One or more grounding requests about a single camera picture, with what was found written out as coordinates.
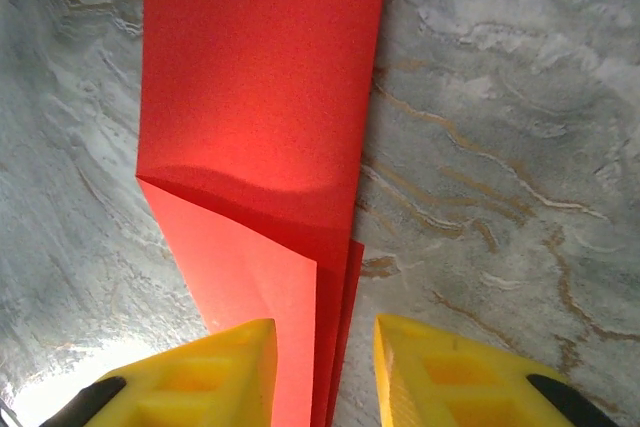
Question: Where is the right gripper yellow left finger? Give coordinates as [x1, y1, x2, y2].
[49, 317, 278, 427]

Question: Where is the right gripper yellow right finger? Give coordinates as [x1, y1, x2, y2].
[373, 314, 619, 427]

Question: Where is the red square paper sheet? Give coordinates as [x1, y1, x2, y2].
[134, 0, 391, 427]

